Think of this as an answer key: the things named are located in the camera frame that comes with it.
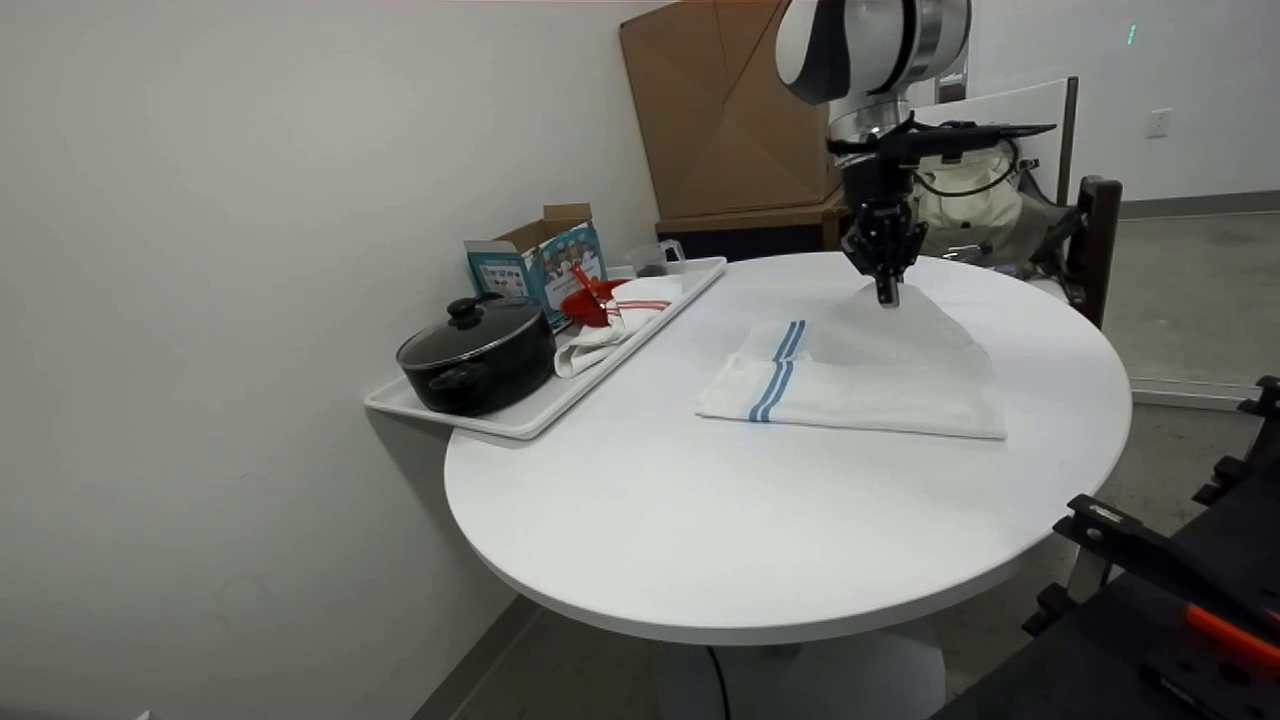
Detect dark wooden stand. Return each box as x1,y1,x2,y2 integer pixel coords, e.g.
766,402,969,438
652,184,866,265

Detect small blue printed cardboard box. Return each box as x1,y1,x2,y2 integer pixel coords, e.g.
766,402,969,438
460,200,614,333

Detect white rectangular tray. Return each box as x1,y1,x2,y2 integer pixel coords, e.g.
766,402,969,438
359,251,734,447

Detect black pot with lid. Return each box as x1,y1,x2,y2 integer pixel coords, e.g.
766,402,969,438
392,293,562,419

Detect dark wooden chair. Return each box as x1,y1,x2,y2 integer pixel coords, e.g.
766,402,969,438
1005,173,1130,333

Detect black clamp with orange handle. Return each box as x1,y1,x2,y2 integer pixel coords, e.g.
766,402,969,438
1048,488,1280,674

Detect white framed panel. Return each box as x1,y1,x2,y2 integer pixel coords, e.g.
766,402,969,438
873,72,1083,217

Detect red and white cloth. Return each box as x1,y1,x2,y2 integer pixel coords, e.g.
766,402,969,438
549,266,690,384

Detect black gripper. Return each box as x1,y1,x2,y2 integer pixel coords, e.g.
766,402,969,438
833,131,932,313

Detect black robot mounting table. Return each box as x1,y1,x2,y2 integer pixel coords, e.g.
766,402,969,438
932,374,1280,720

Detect white cloth with blue stripes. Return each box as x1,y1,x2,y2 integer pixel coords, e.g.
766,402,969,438
692,279,1011,443

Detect large brown cardboard box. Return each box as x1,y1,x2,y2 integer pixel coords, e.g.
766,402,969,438
617,0,856,241

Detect beige backpack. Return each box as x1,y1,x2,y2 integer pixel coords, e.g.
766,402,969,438
906,135,1071,265

